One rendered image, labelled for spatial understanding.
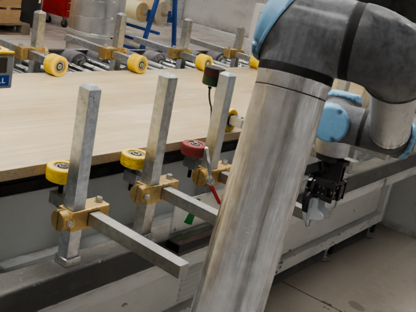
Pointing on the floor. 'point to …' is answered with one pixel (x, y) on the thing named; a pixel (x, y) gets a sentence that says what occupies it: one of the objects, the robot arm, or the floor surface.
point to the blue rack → (151, 23)
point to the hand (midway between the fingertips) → (306, 221)
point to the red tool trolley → (60, 8)
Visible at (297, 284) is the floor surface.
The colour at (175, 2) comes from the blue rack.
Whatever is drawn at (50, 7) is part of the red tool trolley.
